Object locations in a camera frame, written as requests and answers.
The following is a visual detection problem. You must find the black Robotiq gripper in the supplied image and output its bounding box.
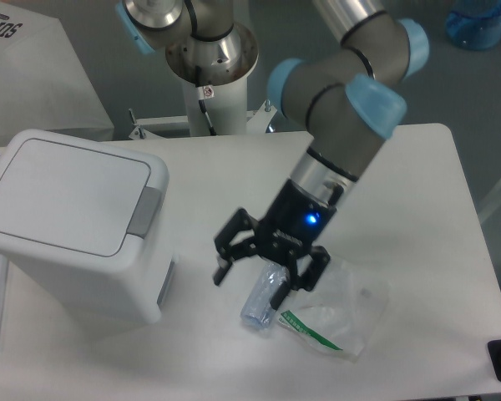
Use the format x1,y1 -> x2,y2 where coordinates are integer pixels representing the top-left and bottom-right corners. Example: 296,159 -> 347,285
213,180 -> 338,310

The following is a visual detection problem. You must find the white push-lid trash can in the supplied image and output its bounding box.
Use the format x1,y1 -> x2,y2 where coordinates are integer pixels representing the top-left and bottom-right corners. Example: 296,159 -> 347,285
0,129 -> 173,324

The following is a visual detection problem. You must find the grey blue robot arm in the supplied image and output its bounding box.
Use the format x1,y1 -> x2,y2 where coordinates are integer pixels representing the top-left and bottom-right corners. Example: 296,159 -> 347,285
116,1 -> 429,309

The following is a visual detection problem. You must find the crushed clear plastic bottle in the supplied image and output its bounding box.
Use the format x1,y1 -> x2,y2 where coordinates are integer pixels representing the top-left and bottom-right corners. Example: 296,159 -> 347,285
240,262 -> 286,331

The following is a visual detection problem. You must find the clear plastic bag green strip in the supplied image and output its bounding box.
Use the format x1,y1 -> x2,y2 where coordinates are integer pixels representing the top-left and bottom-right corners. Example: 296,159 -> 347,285
277,255 -> 390,361

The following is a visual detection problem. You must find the blue water jug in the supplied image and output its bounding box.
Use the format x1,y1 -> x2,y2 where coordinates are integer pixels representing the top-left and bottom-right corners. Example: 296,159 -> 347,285
444,1 -> 501,51

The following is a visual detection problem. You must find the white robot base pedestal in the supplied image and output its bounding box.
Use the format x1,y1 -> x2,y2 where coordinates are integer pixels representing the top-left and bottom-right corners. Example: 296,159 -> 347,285
128,20 -> 281,141

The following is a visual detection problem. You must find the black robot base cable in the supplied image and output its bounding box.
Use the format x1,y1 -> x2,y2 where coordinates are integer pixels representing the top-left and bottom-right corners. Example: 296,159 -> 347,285
194,66 -> 218,137

